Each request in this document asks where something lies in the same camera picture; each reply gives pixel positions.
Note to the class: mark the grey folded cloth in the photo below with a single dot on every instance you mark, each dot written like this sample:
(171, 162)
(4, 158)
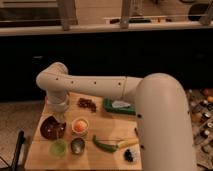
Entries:
(120, 104)

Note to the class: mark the green plastic tray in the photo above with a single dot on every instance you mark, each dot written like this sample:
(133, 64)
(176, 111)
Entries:
(107, 105)

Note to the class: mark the green chili pepper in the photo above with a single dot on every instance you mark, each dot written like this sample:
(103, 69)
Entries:
(103, 146)

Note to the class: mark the small cup with orange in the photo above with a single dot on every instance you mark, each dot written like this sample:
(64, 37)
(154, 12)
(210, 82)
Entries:
(80, 126)

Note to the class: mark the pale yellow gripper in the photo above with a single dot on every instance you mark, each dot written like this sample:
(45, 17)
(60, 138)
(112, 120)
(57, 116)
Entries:
(60, 119)

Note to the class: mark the yellow banana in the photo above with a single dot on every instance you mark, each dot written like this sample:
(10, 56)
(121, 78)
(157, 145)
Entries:
(127, 143)

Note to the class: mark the dark purple bowl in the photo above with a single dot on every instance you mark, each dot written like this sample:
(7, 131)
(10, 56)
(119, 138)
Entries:
(51, 129)

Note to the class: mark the pile of brown nuts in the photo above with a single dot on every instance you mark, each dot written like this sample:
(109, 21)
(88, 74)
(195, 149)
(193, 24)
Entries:
(87, 103)

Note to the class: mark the black stand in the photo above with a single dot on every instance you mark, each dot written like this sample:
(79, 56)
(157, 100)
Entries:
(19, 143)

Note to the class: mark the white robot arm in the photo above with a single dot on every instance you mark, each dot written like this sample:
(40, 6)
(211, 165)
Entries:
(161, 106)

